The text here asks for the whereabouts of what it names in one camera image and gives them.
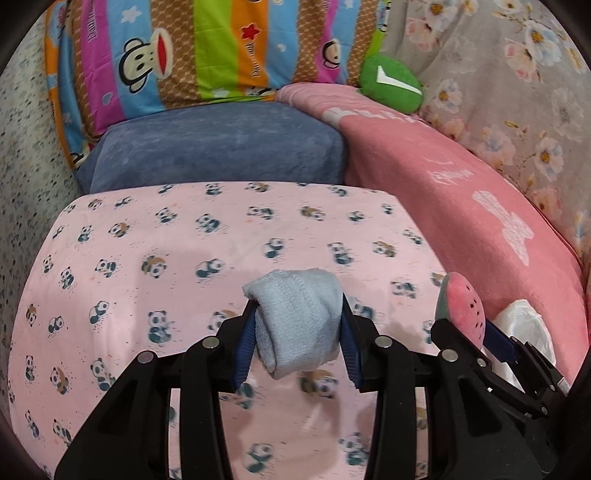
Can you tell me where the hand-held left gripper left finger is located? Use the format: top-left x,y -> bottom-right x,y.
54,300 -> 259,480

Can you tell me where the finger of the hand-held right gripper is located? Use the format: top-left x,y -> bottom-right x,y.
487,320 -> 533,366
429,318 -> 486,370

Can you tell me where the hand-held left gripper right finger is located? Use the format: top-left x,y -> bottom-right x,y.
339,295 -> 546,480

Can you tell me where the white plastic bag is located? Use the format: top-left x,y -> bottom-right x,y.
480,299 -> 557,388

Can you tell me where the pink watermelon plush toy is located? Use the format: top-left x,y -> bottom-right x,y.
436,271 -> 485,346

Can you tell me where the light blue sock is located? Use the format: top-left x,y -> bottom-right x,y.
242,267 -> 346,380

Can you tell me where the pink panda print cloth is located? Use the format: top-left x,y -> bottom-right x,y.
7,181 -> 462,480

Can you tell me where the pink blanket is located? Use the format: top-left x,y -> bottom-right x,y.
276,83 -> 587,324

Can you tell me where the blue velvet cushion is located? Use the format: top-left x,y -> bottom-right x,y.
76,100 -> 347,195

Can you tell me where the green plush toy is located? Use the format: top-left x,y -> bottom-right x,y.
359,54 -> 424,114

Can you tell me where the floral printed cloth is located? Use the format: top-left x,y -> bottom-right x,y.
379,0 -> 591,296

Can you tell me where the striped monkey print pillow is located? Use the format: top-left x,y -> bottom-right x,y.
44,0 -> 391,169

